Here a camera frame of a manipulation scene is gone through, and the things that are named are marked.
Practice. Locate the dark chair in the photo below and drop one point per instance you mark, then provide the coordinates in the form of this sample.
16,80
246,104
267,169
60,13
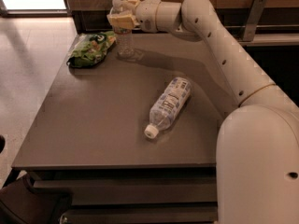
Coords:
21,203

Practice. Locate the grey drawer cabinet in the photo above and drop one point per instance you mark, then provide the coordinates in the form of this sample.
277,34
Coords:
136,196

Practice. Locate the clear water bottle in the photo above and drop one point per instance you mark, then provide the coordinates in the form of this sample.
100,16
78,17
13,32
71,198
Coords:
124,42

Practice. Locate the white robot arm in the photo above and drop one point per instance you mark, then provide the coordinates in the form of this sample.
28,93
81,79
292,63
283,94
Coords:
257,154

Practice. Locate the lying labelled water bottle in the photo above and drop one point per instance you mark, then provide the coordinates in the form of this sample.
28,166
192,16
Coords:
167,107

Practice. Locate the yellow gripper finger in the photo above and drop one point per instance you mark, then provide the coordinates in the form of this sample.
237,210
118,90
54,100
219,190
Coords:
125,20
130,4

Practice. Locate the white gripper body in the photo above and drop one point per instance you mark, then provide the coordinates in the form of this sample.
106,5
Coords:
146,13

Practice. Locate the right metal wall bracket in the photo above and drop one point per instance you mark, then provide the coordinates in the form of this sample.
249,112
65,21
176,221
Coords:
255,13

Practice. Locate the green rice chip bag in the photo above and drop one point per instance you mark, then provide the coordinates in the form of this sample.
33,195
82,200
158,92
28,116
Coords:
91,49

